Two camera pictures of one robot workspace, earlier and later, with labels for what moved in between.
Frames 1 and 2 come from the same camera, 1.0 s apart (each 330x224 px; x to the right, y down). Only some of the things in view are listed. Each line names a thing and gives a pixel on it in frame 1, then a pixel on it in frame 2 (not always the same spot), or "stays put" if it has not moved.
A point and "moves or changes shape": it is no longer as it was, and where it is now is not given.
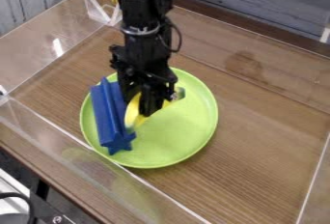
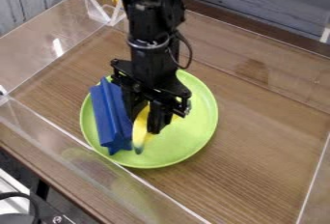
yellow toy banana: (133, 117) moves or changes shape
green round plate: (171, 133) stays put
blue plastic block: (111, 117) stays put
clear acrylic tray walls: (56, 161) stays put
